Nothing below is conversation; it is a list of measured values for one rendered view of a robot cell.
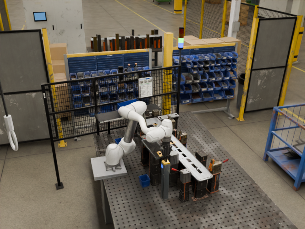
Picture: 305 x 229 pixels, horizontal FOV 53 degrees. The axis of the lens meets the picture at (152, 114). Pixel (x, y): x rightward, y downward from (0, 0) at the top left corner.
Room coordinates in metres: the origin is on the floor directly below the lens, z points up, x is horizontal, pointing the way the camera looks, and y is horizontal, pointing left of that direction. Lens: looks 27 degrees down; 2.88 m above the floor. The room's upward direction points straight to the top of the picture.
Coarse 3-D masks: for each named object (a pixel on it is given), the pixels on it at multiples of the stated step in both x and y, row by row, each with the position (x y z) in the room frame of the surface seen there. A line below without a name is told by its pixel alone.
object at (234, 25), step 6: (234, 0) 7.64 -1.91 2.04; (240, 0) 7.65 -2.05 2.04; (234, 6) 7.61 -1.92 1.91; (234, 12) 7.61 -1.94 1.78; (234, 18) 7.59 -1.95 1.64; (234, 24) 7.52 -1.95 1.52; (228, 30) 7.74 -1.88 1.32; (234, 30) 7.52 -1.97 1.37; (228, 36) 7.71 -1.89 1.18; (234, 36) 7.64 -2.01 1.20
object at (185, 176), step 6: (180, 174) 2.40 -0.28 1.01; (186, 174) 2.36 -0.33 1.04; (180, 180) 2.40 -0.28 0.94; (186, 180) 2.37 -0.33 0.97; (180, 186) 2.41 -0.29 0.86; (186, 186) 2.37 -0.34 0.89; (180, 192) 2.39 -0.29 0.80; (186, 192) 2.37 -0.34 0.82; (180, 198) 2.39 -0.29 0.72; (186, 198) 2.37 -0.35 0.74
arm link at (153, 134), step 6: (132, 114) 2.69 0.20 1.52; (138, 114) 2.68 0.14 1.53; (138, 120) 2.60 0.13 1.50; (144, 120) 2.57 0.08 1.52; (144, 126) 2.43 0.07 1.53; (144, 132) 2.37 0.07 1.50; (150, 132) 2.27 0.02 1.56; (156, 132) 2.28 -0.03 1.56; (162, 132) 2.31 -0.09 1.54; (150, 138) 2.23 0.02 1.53; (156, 138) 2.25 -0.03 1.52
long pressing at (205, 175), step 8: (152, 120) 3.55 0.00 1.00; (160, 120) 3.55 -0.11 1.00; (176, 144) 2.96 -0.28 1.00; (184, 152) 2.81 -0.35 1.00; (184, 160) 2.66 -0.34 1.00; (192, 160) 2.66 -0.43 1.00; (192, 168) 2.52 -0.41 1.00; (200, 168) 2.52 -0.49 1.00; (200, 176) 2.39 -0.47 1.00; (208, 176) 2.39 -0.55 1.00
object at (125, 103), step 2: (128, 100) 3.83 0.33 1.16; (130, 100) 3.84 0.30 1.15; (132, 100) 3.86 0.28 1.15; (134, 100) 3.88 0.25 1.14; (136, 100) 3.89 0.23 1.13; (138, 100) 3.84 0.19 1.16; (120, 102) 3.76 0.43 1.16; (122, 102) 3.77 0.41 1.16; (124, 102) 3.79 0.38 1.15; (126, 102) 3.81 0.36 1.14; (128, 102) 3.83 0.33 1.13; (130, 102) 3.84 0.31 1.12; (132, 102) 3.86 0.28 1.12; (118, 104) 3.74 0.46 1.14; (120, 104) 3.76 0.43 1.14; (122, 104) 3.77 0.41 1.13; (124, 104) 3.79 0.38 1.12; (126, 104) 3.81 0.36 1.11; (128, 104) 3.83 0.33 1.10; (118, 106) 3.69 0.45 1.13; (120, 106) 3.64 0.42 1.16; (122, 106) 3.77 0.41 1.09; (118, 108) 3.69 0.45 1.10
